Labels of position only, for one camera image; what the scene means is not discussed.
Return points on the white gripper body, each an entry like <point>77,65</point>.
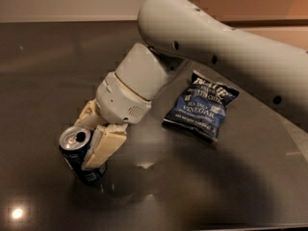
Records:
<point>119,99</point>

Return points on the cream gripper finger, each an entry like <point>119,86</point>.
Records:
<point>90,117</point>
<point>106,140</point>

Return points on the blue pepsi can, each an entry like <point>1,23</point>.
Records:
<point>74,143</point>

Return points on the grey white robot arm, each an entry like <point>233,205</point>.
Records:
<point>173,31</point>

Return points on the blue potato chip bag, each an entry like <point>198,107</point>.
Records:
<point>201,107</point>

